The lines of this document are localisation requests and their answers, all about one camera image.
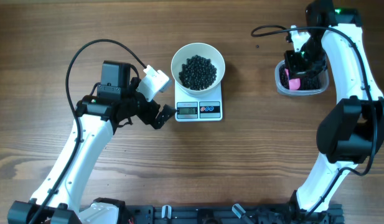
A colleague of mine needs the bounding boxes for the black mounting rail base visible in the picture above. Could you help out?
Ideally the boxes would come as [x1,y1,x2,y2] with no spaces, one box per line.
[67,203,345,224]

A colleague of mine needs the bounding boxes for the clear plastic bean container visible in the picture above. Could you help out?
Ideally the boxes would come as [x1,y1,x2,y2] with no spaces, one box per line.
[274,60,329,96]

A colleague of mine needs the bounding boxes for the white digital kitchen scale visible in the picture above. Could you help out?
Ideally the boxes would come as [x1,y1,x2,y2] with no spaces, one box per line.
[175,84,223,122]

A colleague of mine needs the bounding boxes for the white bowl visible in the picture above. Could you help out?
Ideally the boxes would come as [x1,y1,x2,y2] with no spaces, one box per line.
[171,43,225,95]

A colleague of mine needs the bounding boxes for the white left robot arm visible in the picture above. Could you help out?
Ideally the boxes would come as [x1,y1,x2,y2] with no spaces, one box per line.
[7,61,175,223]

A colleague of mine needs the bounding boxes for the black beans in bowl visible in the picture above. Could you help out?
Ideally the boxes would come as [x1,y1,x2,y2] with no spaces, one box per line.
[179,55,217,91]

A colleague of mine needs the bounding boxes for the pink scoop with blue handle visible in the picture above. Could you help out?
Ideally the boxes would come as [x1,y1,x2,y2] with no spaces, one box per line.
[284,68,301,90]

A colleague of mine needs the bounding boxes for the black beans in container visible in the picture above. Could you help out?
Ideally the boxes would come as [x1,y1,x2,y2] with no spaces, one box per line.
[279,65,321,91]

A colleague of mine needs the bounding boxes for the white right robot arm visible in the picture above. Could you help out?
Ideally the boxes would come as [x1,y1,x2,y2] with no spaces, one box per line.
[284,0,384,213]

